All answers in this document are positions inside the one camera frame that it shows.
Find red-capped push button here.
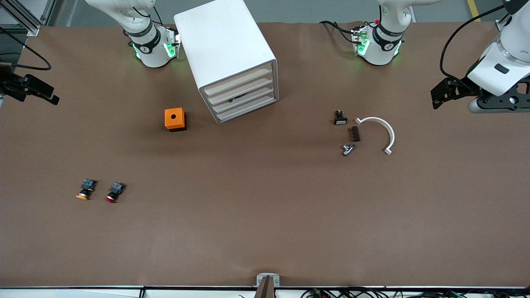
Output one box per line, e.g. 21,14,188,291
104,181,126,203

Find orange-capped push button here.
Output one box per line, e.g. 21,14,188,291
76,179,98,201

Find white drawer cabinet housing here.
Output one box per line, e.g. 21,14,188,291
174,0,279,125

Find orange box with round hole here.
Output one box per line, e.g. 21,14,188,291
164,108,187,132

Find brown wooden strip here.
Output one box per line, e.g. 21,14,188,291
253,275,277,298

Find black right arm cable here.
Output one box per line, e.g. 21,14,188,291
0,27,51,70

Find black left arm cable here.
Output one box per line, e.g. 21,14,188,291
440,4,508,81

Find white half-ring pipe clamp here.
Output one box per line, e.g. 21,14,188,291
355,117,395,156

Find black arm base cable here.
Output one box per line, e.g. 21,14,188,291
319,20,361,44

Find white table edge rail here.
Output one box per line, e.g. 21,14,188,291
0,286,530,298

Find black cable bundle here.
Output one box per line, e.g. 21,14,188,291
301,287,530,298

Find grey metal table bracket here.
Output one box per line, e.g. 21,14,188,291
256,273,280,288

